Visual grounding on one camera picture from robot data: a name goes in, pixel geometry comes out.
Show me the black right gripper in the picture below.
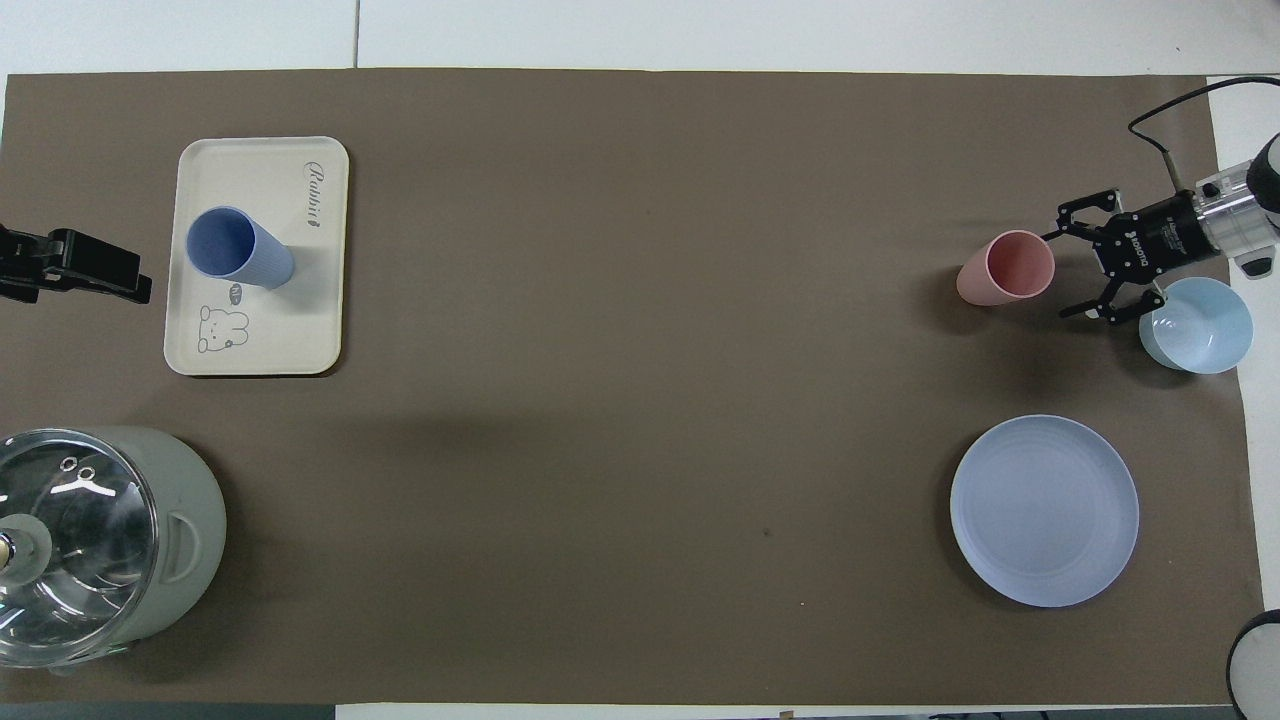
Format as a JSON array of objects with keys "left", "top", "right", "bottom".
[{"left": 1043, "top": 188, "right": 1206, "bottom": 327}]

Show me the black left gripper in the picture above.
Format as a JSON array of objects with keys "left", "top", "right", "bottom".
[{"left": 0, "top": 225, "right": 153, "bottom": 304}]

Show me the pink cup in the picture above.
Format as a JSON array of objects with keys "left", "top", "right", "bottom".
[{"left": 956, "top": 230, "right": 1056, "bottom": 307}]

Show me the blue ribbed cup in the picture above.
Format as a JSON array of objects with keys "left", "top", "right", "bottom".
[{"left": 186, "top": 206, "right": 297, "bottom": 291}]

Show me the cream rabbit print tray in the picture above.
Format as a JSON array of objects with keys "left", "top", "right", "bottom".
[{"left": 164, "top": 136, "right": 350, "bottom": 378}]

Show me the light blue bowl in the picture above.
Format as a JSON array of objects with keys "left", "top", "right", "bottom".
[{"left": 1138, "top": 277, "right": 1255, "bottom": 376}]

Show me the grey green cooking pot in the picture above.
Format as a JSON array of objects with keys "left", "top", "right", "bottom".
[{"left": 0, "top": 425, "right": 228, "bottom": 671}]

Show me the lavender blue plate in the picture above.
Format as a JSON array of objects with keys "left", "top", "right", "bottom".
[{"left": 950, "top": 415, "right": 1141, "bottom": 609}]

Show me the glass pot lid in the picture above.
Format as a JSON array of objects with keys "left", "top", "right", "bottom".
[{"left": 0, "top": 430, "right": 161, "bottom": 669}]

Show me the brown table mat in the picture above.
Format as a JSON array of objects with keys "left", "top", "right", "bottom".
[{"left": 0, "top": 68, "right": 1263, "bottom": 706}]

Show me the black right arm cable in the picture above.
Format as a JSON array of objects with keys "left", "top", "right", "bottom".
[{"left": 1128, "top": 78, "right": 1280, "bottom": 196}]

